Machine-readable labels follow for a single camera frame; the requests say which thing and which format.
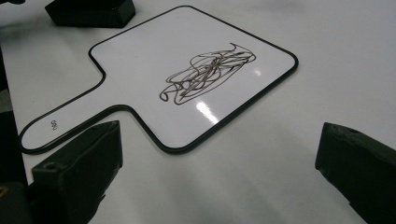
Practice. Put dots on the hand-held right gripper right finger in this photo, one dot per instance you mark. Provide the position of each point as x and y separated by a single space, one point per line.
361 168

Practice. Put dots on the black whiteboard eraser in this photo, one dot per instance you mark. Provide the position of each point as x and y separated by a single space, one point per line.
93 12

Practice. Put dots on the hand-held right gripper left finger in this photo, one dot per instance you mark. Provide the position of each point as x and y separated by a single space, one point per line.
81 168

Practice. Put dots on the white handheld whiteboard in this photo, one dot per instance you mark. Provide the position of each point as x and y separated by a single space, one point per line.
140 62

